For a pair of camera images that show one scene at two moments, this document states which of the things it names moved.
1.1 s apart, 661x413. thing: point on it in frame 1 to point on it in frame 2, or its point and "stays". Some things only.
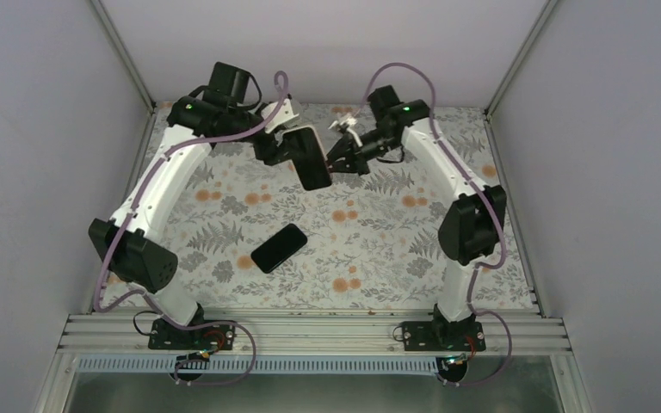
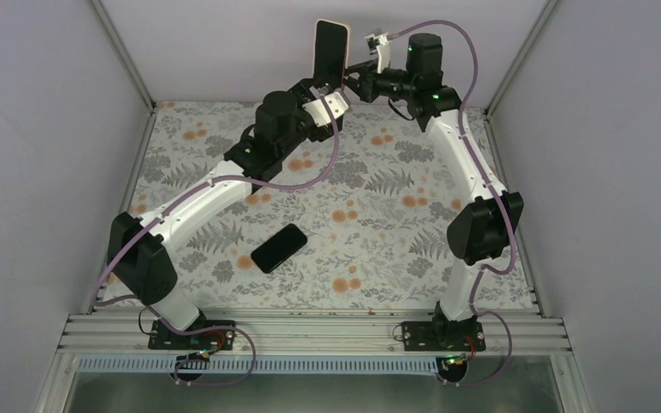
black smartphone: x=301 y=144 to x=330 y=52
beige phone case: x=304 y=147 to x=348 y=43
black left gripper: x=274 y=154 to x=301 y=91
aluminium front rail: x=128 y=335 stays
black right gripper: x=344 y=148 to x=365 y=88
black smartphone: x=279 y=248 stays
